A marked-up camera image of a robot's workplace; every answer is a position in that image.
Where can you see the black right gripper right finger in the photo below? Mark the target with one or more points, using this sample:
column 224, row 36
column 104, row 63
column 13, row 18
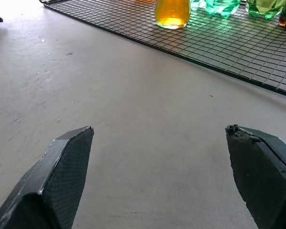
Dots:
column 259, row 176

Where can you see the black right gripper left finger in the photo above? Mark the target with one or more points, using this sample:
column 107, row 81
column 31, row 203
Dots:
column 50, row 181

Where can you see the orange drink bottle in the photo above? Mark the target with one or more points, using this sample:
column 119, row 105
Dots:
column 172, row 14

